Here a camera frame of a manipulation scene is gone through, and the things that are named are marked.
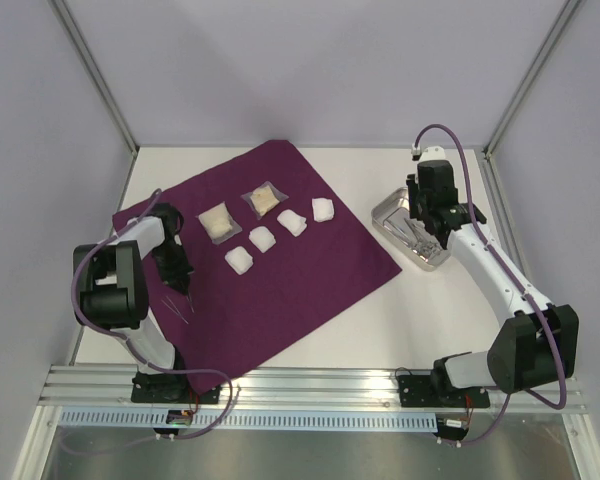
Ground aluminium frame post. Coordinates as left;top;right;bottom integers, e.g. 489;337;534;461
483;0;585;160
48;0;139;158

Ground purple cloth mat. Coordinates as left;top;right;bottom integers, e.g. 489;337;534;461
143;140;400;393

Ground gauze packet right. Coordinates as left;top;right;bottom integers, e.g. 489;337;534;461
241;181;288;220

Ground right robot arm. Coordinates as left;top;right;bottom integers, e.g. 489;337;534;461
406;160;579;405

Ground white cotton pad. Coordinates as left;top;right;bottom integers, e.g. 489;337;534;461
225;246;254;275
277;209;307;237
249;226;276;253
312;198;335;223

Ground steel tweezers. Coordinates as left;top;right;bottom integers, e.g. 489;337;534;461
185;291;195;314
161;297;189;325

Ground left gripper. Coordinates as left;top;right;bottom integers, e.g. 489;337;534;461
151;241;194;292

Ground aluminium rail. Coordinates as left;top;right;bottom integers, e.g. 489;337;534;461
471;148;557;300
38;364;589;415

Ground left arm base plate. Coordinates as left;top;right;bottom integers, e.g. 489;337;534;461
130;369;230;405

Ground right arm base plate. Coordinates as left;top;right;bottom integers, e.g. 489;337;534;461
396;374;491;409

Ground slotted cable duct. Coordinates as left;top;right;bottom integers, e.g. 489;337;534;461
58;407;437;433

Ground right aluminium frame post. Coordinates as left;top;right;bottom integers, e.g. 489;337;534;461
483;0;585;160

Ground aluminium front rail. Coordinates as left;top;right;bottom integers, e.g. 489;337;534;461
38;364;589;415

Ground right side aluminium rail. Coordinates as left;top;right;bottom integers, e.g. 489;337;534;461
471;148;557;300

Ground gauze packet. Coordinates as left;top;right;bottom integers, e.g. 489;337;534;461
241;181;288;220
197;202;242;245

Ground gauze packet left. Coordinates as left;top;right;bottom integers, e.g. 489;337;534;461
197;202;242;245

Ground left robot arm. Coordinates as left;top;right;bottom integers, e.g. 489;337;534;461
71;203;194;401

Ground left aluminium frame post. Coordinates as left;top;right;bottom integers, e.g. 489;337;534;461
48;0;139;158

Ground steel instrument tray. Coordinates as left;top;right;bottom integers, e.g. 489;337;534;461
371;187;450;271

